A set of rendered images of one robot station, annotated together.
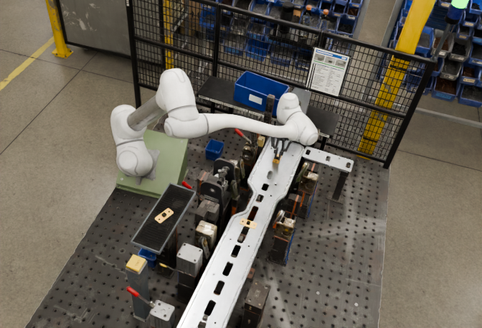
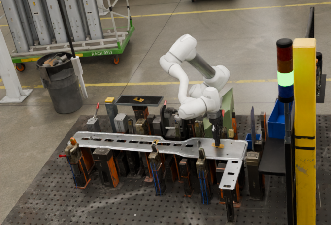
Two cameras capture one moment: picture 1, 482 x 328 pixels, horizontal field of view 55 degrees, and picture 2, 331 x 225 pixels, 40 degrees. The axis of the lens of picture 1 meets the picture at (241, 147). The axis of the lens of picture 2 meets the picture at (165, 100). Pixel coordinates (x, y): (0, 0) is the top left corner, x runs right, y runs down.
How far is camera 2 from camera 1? 341 cm
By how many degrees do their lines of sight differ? 75
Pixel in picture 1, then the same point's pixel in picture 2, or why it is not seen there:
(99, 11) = not seen: outside the picture
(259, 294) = (101, 151)
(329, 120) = (280, 167)
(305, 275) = (148, 207)
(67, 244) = not seen: hidden behind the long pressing
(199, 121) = (168, 63)
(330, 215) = (209, 218)
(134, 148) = (199, 86)
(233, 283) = (111, 144)
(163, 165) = not seen: hidden behind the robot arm
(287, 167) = (212, 153)
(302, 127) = (184, 102)
